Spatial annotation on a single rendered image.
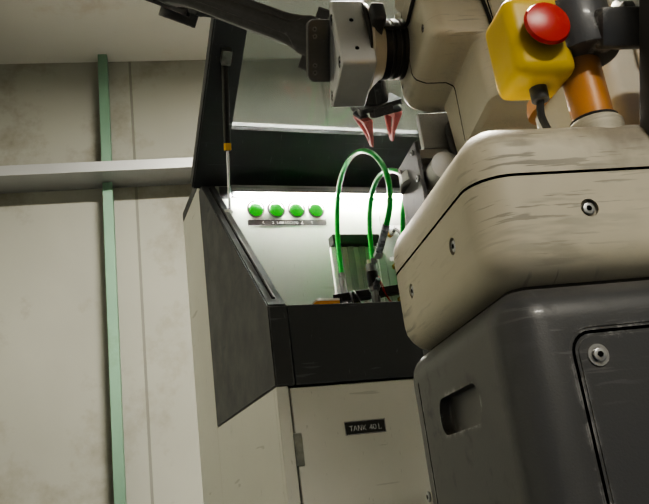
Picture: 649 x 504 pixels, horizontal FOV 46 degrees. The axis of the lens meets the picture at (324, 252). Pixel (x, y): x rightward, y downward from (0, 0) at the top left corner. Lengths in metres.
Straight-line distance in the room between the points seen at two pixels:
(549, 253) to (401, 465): 1.05
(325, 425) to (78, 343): 3.04
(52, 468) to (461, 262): 3.87
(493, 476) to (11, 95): 4.66
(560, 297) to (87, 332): 4.00
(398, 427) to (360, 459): 0.10
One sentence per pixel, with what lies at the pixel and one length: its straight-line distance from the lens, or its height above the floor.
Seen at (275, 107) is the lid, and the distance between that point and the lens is 2.13.
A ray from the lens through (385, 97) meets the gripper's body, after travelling 1.72.
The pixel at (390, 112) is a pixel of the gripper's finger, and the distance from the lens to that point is 1.73.
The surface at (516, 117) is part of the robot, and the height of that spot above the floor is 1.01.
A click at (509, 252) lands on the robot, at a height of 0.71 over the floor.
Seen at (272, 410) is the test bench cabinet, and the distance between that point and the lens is 1.52.
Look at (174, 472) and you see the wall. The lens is 4.28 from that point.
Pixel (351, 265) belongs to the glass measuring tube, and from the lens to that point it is 2.18.
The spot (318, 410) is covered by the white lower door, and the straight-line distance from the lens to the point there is 1.50.
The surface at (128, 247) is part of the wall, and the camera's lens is 4.55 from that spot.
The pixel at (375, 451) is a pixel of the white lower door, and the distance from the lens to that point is 1.53.
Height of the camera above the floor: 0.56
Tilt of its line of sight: 18 degrees up
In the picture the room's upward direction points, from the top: 7 degrees counter-clockwise
